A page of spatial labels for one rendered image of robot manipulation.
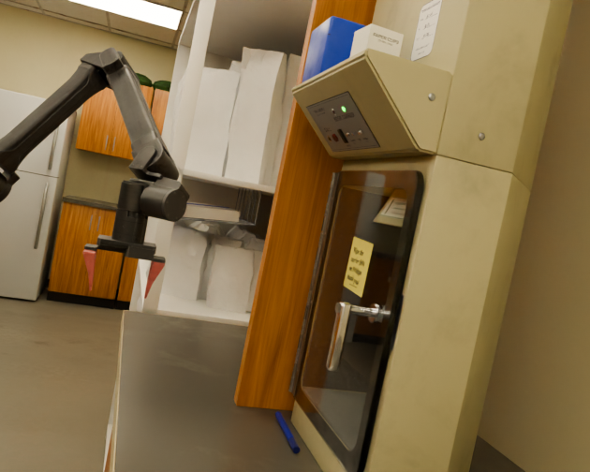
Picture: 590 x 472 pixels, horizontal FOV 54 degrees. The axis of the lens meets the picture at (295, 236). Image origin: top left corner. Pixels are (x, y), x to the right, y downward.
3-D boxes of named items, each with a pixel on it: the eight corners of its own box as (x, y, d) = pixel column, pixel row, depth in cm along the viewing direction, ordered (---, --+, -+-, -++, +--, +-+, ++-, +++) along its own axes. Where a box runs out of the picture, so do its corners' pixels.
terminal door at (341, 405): (295, 395, 101) (341, 171, 99) (360, 485, 72) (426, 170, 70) (290, 394, 101) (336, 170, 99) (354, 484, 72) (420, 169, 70)
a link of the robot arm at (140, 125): (120, 92, 138) (94, 55, 130) (140, 81, 138) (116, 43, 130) (161, 201, 110) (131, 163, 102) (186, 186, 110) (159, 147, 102)
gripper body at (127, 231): (154, 257, 103) (162, 216, 103) (95, 248, 100) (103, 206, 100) (154, 253, 109) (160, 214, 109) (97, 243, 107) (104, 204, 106)
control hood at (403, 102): (343, 160, 100) (354, 103, 100) (437, 154, 69) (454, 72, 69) (280, 145, 97) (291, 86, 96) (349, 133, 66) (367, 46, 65)
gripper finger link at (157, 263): (157, 302, 104) (167, 252, 104) (117, 298, 102) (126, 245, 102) (156, 296, 111) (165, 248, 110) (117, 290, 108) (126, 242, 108)
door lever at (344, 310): (365, 376, 74) (358, 370, 77) (380, 305, 74) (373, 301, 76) (327, 373, 73) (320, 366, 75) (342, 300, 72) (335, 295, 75)
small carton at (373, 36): (376, 83, 82) (385, 41, 82) (394, 79, 77) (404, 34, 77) (346, 74, 80) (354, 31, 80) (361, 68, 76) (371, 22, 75)
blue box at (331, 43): (356, 100, 97) (367, 47, 96) (380, 92, 87) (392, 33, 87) (300, 85, 94) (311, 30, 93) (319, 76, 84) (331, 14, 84)
